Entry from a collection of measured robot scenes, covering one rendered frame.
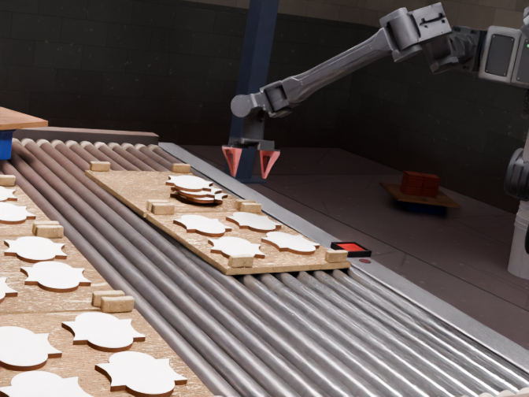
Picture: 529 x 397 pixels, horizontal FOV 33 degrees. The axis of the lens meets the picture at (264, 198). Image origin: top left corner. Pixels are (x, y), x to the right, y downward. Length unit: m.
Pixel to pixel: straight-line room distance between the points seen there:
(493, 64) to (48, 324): 1.54
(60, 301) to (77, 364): 0.26
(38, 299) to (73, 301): 0.06
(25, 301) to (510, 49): 1.54
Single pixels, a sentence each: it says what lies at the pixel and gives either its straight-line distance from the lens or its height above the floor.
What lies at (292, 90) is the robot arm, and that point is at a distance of 2.29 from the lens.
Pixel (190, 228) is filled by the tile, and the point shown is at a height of 0.95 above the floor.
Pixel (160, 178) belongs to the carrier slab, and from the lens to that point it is 2.69.
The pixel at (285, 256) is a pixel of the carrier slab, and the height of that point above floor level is 0.94.
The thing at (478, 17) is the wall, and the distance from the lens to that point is 8.02.
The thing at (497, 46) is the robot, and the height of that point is 1.47.
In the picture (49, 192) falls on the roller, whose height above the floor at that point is 0.92.
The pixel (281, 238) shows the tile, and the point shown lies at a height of 0.95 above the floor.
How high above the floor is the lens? 1.56
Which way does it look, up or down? 14 degrees down
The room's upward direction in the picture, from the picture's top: 9 degrees clockwise
